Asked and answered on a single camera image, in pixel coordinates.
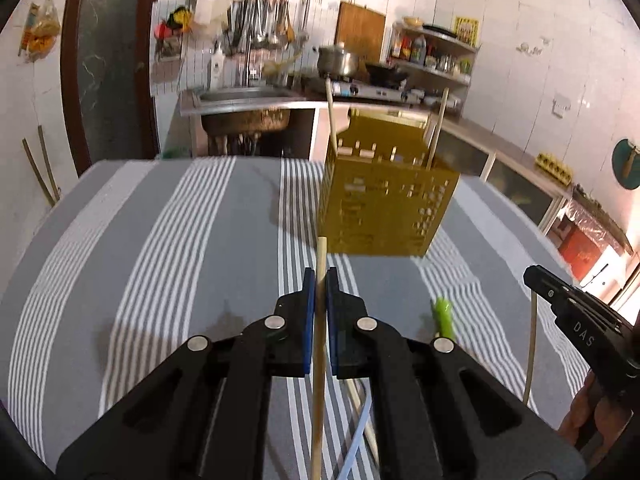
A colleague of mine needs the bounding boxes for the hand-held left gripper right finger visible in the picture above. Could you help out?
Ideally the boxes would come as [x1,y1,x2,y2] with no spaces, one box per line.
[325,266,588,480]

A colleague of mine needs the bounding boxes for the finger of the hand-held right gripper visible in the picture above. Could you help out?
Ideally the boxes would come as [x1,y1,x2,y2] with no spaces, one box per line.
[523,265,640,403]
[567,285,638,342]

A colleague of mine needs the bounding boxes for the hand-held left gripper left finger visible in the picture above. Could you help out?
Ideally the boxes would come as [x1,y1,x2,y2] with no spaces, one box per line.
[56,267,317,480]

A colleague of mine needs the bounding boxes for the green plastic utensil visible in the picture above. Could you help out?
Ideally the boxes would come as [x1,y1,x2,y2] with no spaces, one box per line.
[432,297,457,341]

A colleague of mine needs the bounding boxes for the light blue plastic utensil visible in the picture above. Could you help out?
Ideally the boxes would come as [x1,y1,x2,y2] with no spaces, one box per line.
[342,400,374,480]

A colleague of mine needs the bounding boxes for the yellow perforated utensil holder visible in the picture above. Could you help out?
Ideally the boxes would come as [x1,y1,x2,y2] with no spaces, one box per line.
[317,108,461,258]

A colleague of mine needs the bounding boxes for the person's right hand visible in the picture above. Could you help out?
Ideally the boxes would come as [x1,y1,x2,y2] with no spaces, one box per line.
[559,372,631,466]

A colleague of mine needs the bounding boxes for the red box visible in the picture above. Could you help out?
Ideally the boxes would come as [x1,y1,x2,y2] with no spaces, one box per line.
[557,220,601,281]

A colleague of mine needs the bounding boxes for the grey white striped tablecloth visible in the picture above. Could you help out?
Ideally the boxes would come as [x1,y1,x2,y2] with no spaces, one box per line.
[0,157,596,480]

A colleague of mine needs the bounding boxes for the yellow egg carton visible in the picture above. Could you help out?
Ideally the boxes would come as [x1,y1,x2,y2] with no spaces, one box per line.
[535,152,575,184]

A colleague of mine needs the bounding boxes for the green round hanging board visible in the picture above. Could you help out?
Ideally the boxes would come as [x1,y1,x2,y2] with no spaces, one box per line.
[611,138,640,191]

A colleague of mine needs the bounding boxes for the kitchen counter cabinet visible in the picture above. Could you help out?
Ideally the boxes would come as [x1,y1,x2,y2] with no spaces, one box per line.
[430,115,576,233]

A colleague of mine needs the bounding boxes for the steel gas stove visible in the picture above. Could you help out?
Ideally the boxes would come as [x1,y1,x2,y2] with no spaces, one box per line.
[327,80,426,107]

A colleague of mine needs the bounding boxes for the steel kitchen sink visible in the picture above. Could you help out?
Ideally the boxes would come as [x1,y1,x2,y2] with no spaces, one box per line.
[180,85,306,117]

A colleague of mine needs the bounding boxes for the black wok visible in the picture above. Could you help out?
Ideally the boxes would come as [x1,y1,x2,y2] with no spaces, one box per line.
[365,61,411,87]

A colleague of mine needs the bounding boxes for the steel cooking pot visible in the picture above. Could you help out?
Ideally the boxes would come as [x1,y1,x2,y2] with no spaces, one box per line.
[317,42,361,79]

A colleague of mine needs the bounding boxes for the white soap bottle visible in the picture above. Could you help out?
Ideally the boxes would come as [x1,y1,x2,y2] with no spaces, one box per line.
[209,42,226,89]

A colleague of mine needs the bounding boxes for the corner shelf with bottles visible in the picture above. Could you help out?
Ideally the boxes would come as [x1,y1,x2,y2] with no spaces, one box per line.
[390,17,481,87]

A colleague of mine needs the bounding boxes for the rectangular wooden cutting board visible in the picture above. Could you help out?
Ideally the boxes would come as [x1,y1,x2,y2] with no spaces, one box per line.
[334,1,387,62]

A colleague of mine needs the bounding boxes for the bamboo stick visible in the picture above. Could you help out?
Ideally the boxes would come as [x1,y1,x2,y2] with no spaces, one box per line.
[37,127,62,202]
[21,138,57,207]

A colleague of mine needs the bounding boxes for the colourful hanging cleaning items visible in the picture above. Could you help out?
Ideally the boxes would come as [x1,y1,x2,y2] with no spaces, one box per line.
[154,6,195,62]

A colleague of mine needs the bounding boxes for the dark brown framed door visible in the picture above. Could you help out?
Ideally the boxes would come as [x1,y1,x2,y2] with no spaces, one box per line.
[60,0,166,176]

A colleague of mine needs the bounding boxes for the hanging plastic bag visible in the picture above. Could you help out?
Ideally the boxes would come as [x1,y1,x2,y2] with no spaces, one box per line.
[19,0,62,62]

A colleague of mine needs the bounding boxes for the yellow wall poster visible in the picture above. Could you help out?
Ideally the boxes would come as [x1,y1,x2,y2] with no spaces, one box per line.
[452,16,481,44]

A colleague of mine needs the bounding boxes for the wall rack with utensils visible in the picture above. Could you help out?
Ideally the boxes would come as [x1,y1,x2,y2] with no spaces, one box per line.
[192,0,297,53]

